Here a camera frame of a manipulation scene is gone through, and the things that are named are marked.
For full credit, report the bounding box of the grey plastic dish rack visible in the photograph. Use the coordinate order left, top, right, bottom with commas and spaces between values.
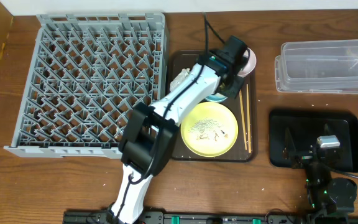
6, 13, 168, 159

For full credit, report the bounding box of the light blue bowl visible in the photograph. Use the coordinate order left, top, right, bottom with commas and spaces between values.
205, 93, 227, 103

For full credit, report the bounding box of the black plastic tray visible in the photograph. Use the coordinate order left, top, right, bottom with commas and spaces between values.
268, 109, 358, 173

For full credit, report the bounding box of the crumpled white wrapper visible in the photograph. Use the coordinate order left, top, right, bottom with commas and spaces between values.
170, 68, 190, 91

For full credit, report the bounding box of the plain wooden chopstick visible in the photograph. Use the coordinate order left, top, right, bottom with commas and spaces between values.
246, 84, 252, 154

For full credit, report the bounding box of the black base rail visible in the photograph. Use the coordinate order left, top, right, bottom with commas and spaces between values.
62, 210, 358, 224

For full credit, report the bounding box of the clear plastic container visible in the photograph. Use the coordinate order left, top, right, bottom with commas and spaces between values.
275, 39, 358, 94

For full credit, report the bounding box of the pink bowl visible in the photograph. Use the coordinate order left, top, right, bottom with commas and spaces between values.
237, 48, 257, 78

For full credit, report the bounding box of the dark brown serving tray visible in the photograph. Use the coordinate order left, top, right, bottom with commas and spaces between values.
167, 50, 258, 162

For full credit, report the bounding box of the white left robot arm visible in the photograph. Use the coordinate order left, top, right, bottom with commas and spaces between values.
106, 36, 249, 223

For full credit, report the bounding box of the yellow plate with crumbs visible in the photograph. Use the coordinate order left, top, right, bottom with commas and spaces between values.
180, 102, 239, 157

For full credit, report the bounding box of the patterned wooden chopstick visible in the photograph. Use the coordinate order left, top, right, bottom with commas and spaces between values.
239, 90, 248, 151

